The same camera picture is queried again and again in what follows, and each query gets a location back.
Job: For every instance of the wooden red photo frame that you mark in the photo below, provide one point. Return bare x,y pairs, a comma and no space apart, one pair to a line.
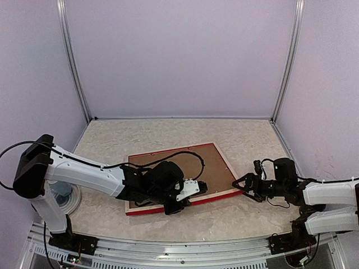
224,165

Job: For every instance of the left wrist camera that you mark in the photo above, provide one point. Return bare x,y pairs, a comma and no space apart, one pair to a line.
191,188

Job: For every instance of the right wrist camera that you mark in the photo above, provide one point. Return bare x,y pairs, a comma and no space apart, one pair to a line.
259,170

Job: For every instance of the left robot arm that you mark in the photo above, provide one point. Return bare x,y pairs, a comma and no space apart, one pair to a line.
43,162

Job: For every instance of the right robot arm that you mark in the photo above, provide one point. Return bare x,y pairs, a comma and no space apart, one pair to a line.
325,207

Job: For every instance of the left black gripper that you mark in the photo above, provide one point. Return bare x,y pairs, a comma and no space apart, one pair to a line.
170,210

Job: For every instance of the light blue cup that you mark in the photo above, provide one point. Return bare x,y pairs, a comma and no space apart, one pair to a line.
62,188

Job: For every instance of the white round plate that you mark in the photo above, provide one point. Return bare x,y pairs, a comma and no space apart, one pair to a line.
69,203

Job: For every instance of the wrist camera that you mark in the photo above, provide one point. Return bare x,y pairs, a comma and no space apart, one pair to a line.
259,170
191,188

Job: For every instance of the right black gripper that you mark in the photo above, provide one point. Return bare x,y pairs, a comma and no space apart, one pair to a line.
251,177

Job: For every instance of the left aluminium post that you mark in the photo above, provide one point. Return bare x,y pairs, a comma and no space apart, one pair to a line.
65,30

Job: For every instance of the right aluminium post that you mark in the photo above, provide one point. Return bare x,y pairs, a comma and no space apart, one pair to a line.
295,35

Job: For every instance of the aluminium post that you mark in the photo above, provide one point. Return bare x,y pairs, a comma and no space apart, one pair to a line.
295,35
65,30

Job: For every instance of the brown backing board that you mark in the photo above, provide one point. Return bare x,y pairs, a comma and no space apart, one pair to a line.
207,168

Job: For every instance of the aluminium front rail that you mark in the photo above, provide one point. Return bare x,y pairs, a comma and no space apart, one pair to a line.
124,253

